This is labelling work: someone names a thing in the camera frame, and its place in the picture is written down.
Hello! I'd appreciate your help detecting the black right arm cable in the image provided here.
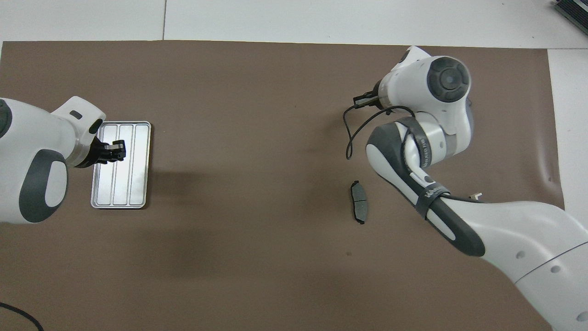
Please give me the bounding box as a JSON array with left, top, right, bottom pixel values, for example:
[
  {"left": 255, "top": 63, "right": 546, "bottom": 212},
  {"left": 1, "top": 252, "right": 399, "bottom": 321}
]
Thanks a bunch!
[{"left": 344, "top": 105, "right": 416, "bottom": 160}]

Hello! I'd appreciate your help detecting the grey ribbed device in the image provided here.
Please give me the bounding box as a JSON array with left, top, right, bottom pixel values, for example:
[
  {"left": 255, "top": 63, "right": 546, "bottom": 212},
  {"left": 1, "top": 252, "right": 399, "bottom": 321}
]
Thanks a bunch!
[{"left": 553, "top": 0, "right": 588, "bottom": 35}]

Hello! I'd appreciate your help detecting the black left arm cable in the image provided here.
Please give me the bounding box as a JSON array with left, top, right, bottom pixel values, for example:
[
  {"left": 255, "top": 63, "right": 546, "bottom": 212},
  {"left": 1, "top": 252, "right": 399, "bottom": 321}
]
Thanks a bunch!
[{"left": 0, "top": 301, "right": 44, "bottom": 331}]

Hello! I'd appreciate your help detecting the dark grey brake pad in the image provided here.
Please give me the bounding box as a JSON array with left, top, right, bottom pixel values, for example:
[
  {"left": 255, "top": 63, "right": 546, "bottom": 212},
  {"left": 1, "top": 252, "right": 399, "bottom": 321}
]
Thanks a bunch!
[{"left": 350, "top": 180, "right": 369, "bottom": 225}]

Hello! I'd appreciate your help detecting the silver metal tray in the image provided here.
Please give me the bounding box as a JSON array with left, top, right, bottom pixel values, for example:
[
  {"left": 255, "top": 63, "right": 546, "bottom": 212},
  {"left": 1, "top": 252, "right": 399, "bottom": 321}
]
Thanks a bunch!
[{"left": 90, "top": 121, "right": 152, "bottom": 210}]

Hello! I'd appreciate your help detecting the brown table mat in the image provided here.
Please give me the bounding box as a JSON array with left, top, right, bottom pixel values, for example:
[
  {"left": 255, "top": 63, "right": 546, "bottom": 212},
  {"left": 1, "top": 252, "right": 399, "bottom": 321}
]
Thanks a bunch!
[{"left": 0, "top": 40, "right": 565, "bottom": 331}]

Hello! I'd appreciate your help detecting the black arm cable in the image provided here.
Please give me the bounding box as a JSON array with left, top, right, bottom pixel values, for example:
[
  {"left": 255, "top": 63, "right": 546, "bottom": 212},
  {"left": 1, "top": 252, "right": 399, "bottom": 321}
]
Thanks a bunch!
[
  {"left": 344, "top": 105, "right": 416, "bottom": 160},
  {"left": 0, "top": 301, "right": 44, "bottom": 331}
]

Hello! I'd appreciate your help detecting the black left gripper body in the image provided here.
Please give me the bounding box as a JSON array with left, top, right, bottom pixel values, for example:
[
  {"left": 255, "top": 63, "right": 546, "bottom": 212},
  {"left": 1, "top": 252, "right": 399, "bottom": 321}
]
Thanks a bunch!
[{"left": 76, "top": 137, "right": 111, "bottom": 168}]

